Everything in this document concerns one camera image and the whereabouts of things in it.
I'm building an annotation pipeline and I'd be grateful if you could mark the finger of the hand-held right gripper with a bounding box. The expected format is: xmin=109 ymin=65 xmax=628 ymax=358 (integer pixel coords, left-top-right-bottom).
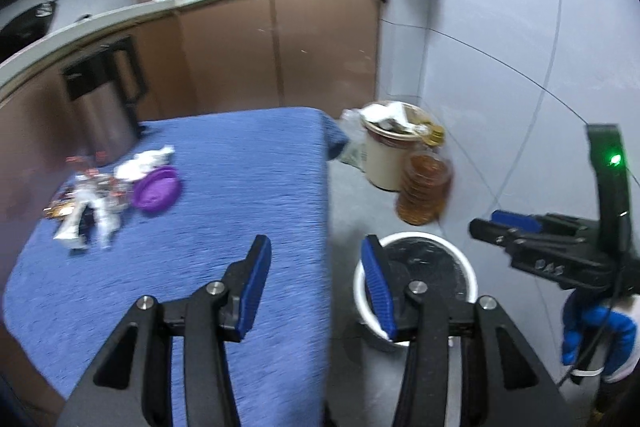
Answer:
xmin=469 ymin=218 xmax=591 ymax=280
xmin=491 ymin=209 xmax=586 ymax=238

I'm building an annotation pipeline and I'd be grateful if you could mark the white crumpled paper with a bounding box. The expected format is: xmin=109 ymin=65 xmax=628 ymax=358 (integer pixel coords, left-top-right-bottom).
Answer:
xmin=361 ymin=103 xmax=431 ymax=132

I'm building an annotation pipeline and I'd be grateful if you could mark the white foil wrapper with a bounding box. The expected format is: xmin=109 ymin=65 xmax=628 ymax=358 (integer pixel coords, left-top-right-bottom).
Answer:
xmin=92 ymin=197 xmax=123 ymax=252
xmin=54 ymin=199 xmax=93 ymax=253

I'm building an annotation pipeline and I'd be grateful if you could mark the beige plastic bucket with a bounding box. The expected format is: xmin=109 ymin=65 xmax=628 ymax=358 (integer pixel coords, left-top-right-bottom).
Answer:
xmin=360 ymin=102 xmax=433 ymax=192

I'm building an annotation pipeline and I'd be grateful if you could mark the steel kettle with black handle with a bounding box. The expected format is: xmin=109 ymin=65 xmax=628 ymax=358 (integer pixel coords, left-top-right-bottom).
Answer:
xmin=60 ymin=36 xmax=148 ymax=155

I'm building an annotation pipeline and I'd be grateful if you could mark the purple white plastic wrapper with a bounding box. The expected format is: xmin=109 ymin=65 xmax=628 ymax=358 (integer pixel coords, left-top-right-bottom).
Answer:
xmin=132 ymin=166 xmax=182 ymax=212

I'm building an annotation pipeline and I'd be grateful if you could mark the kitchen counter with brown cabinets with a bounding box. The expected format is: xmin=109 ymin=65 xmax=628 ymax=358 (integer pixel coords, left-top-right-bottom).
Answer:
xmin=0 ymin=0 xmax=386 ymax=228

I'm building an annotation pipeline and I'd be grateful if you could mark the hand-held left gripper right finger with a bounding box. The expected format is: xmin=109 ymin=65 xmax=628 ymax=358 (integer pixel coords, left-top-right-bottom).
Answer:
xmin=360 ymin=234 xmax=576 ymax=427

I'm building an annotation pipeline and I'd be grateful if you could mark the amber oil bottle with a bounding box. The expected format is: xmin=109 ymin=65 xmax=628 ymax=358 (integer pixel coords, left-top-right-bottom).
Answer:
xmin=396 ymin=123 xmax=453 ymax=228

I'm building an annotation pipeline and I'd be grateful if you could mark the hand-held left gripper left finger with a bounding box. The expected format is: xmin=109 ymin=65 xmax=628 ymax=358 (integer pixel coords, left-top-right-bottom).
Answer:
xmin=57 ymin=234 xmax=273 ymax=427

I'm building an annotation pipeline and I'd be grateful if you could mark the black bin liner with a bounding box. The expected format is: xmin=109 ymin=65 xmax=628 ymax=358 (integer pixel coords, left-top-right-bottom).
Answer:
xmin=365 ymin=239 xmax=471 ymax=308

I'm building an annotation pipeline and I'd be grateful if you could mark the dark red snack wrapper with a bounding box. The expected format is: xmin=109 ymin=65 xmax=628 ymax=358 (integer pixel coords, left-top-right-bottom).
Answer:
xmin=45 ymin=187 xmax=88 ymax=222

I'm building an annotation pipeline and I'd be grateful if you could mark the crumpled white tissue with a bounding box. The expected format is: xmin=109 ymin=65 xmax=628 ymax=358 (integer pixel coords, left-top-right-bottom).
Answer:
xmin=114 ymin=146 xmax=176 ymax=182

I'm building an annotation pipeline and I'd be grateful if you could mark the black frying pan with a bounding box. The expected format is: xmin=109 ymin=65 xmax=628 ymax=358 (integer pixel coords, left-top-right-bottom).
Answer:
xmin=0 ymin=0 xmax=83 ymax=58

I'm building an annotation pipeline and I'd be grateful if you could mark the clear plastic bag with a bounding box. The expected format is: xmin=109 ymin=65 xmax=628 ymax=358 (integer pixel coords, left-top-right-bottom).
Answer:
xmin=340 ymin=109 xmax=368 ymax=165

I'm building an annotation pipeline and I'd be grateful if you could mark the white waste bin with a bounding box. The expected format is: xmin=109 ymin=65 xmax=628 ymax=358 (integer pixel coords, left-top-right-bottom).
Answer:
xmin=352 ymin=232 xmax=480 ymax=353

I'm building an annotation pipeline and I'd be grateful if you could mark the blue blanket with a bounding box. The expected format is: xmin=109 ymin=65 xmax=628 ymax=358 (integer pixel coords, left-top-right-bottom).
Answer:
xmin=4 ymin=107 xmax=351 ymax=427

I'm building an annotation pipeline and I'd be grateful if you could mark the person's right hand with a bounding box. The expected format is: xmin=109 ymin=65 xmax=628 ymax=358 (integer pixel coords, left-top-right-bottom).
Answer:
xmin=562 ymin=292 xmax=639 ymax=383

